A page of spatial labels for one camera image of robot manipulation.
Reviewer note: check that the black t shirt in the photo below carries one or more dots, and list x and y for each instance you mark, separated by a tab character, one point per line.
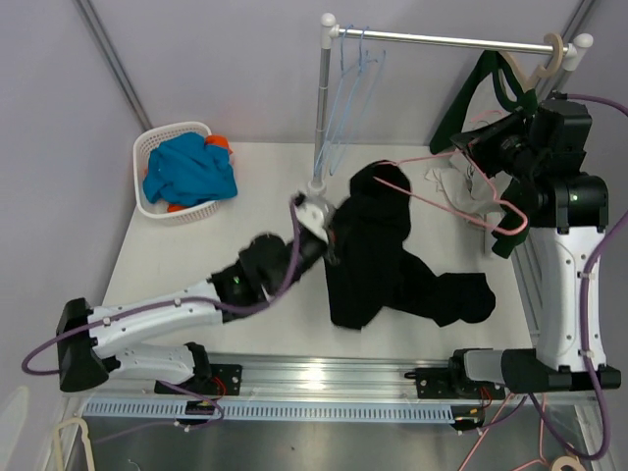
372	270

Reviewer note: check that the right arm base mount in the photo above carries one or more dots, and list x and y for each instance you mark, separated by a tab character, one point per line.
449	383

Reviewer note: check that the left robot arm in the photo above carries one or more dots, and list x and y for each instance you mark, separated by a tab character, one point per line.
102	343

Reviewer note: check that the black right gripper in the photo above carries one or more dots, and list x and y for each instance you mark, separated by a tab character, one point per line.
481	142

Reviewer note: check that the aluminium rail frame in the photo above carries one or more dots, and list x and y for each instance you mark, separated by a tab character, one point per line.
293	347

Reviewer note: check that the white plastic basket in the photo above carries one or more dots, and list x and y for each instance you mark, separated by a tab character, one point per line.
142	147

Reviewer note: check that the beige hanger on floor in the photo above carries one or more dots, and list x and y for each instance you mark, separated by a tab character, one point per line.
64	434
567	462

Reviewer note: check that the beige hanger on floor right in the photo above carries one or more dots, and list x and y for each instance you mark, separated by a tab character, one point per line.
567	462

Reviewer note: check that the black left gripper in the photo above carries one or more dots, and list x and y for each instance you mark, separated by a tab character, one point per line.
329	250

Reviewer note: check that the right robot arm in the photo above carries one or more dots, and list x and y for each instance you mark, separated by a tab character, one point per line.
567	211

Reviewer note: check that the beige wooden hanger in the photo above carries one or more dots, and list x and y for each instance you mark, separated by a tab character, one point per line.
555	42

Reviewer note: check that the beige hanger on floor left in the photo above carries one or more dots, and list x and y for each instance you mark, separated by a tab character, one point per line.
64	434

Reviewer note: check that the metal clothes rack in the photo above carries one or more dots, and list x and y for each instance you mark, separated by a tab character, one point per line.
533	65

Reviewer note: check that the white slotted cable duct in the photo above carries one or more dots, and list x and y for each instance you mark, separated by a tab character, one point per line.
260	410

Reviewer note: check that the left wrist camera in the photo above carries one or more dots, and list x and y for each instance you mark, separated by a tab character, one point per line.
315	214

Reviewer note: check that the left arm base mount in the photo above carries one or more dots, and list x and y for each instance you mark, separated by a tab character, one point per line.
216	380

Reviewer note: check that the orange t shirt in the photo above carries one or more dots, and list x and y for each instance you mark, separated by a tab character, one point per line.
203	172

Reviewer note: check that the pink wire hanger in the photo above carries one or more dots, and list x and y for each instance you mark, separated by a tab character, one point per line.
468	192

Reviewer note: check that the green and white t shirt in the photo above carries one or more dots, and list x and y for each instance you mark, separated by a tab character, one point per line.
512	98

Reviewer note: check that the light blue wire hanger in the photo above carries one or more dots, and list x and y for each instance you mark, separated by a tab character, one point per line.
331	37
363	88

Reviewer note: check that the blue t shirt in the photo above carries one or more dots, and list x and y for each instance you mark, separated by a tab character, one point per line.
157	178

